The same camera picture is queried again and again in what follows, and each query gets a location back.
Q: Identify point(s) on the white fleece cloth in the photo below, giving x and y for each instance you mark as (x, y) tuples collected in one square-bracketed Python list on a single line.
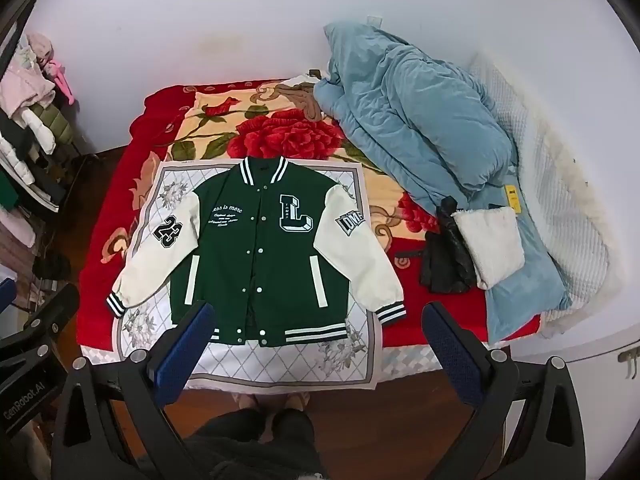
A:
[(490, 245)]

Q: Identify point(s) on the white wall outlet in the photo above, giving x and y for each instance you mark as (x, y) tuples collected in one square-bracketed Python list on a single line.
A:
[(375, 20)]

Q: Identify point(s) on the green and white varsity jacket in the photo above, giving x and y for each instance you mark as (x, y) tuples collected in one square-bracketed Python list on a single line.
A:
[(250, 260)]

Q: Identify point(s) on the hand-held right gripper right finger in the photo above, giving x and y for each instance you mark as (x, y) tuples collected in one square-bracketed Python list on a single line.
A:
[(450, 355)]

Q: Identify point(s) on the green garment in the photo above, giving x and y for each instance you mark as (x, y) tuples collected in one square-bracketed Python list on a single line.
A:
[(5, 190)]

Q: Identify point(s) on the red floral blanket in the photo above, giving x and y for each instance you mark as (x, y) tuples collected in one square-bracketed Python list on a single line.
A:
[(280, 130)]

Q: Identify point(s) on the white garment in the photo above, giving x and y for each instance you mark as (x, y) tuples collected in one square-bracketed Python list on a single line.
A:
[(20, 160)]

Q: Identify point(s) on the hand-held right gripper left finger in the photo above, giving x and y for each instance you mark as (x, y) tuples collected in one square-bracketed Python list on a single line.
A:
[(185, 355)]

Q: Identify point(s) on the yellow tag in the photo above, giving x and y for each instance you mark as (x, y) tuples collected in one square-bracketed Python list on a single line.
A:
[(512, 197)]

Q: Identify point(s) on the wall hook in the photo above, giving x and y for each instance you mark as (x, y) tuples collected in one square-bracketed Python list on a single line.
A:
[(629, 360)]

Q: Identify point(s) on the white checked bed sheet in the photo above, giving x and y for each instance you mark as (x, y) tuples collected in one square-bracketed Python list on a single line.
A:
[(440, 357)]

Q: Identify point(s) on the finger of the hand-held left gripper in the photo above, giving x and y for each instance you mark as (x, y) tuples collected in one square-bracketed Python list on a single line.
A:
[(6, 295), (60, 310)]

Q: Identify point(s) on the olive puffer jacket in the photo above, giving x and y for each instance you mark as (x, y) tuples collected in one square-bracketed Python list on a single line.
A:
[(55, 122)]

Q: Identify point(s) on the white textured blanket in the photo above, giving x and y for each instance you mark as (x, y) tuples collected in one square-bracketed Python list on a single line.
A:
[(550, 160)]

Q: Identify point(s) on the black clothes rack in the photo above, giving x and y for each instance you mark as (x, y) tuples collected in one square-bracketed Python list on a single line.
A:
[(50, 195)]

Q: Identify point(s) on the black garment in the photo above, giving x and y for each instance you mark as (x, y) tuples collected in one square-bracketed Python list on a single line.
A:
[(445, 270)]

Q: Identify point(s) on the pink garment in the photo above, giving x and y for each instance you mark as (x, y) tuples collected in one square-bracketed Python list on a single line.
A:
[(27, 75)]

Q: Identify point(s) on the light blue quilt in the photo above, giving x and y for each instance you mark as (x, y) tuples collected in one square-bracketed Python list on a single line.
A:
[(415, 110)]

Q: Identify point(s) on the white diamond patterned cloth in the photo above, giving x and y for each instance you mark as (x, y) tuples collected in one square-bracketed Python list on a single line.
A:
[(280, 365)]

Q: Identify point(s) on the person's slipper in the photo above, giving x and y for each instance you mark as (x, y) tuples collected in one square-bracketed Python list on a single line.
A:
[(247, 401), (297, 401)]

